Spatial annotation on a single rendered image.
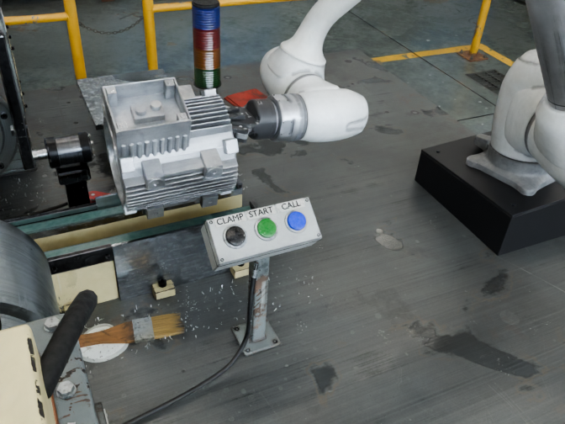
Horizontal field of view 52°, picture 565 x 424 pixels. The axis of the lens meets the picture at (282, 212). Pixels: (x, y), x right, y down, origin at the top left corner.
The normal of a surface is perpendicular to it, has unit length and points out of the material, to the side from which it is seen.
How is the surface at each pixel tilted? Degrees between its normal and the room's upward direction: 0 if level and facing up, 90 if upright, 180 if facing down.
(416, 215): 0
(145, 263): 90
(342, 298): 0
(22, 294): 47
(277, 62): 63
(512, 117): 91
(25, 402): 0
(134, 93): 110
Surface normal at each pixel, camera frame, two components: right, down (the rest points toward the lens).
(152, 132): 0.36, 0.80
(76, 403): 0.06, -0.80
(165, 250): 0.43, 0.56
